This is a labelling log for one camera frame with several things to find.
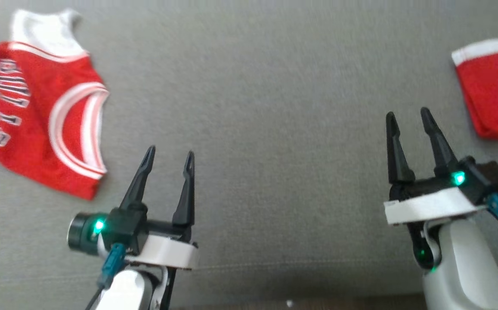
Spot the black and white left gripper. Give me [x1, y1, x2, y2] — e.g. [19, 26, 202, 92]
[102, 145, 200, 271]

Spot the red basketball jersey with lettering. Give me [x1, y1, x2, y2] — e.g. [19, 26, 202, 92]
[0, 9, 110, 201]

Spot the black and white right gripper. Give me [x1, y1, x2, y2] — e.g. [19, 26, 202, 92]
[384, 107, 489, 226]

